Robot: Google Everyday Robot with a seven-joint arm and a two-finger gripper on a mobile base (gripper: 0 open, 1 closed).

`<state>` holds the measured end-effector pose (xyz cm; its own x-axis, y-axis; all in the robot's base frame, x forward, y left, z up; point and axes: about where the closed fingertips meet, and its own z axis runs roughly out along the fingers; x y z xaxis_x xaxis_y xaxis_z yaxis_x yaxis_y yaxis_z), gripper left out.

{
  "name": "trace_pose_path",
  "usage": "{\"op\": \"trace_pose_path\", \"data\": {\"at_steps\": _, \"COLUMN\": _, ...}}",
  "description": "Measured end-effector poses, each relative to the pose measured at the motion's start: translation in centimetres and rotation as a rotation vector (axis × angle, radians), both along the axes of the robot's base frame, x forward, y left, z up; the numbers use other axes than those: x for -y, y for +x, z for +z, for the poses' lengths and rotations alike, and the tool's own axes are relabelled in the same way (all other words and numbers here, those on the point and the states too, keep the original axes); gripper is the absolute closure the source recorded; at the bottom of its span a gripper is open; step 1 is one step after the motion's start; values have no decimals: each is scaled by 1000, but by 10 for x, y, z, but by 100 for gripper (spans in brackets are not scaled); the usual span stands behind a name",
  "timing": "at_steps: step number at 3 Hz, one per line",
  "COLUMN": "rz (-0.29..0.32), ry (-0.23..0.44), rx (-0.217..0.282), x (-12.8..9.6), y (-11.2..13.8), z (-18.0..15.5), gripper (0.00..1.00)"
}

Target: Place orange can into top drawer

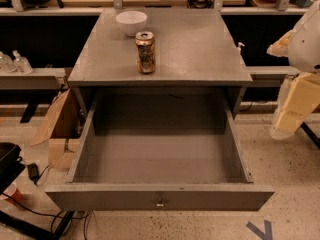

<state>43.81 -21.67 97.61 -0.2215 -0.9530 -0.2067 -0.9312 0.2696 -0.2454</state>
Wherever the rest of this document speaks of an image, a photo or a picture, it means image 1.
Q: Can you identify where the grey open top drawer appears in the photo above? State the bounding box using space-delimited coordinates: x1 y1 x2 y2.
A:
46 88 274 211

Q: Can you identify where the black power adapter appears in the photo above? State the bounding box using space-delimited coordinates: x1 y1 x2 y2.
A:
27 163 40 182

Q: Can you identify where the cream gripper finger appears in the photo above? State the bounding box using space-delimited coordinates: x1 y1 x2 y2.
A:
270 73 320 140
267 30 292 57

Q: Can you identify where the red plastic cup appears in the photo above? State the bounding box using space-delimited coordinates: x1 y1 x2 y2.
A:
0 183 23 204

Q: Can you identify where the black chair base leg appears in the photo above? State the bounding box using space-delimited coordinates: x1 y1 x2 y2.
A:
301 122 320 149

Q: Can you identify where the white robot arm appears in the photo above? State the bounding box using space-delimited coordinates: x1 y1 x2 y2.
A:
267 1 320 140

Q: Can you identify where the orange soda can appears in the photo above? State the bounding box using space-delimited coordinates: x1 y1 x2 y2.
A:
135 31 155 74

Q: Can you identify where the small white pump bottle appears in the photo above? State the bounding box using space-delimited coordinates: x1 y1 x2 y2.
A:
237 42 245 55

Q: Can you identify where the black floor cable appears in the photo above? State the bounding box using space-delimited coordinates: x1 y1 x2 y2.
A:
0 192 93 240

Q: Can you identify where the grey wooden cabinet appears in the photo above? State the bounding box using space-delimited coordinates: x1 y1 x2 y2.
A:
69 8 252 113

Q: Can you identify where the white ceramic bowl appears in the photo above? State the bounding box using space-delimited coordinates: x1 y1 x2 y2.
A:
116 11 147 36

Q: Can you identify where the black bin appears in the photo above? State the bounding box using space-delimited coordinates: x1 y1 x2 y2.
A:
0 142 25 194

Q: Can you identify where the brown cardboard box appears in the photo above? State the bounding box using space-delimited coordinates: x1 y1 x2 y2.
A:
30 89 79 170

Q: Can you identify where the clear sanitizer bottle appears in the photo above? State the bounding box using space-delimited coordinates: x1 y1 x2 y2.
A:
0 51 16 73
13 50 33 74

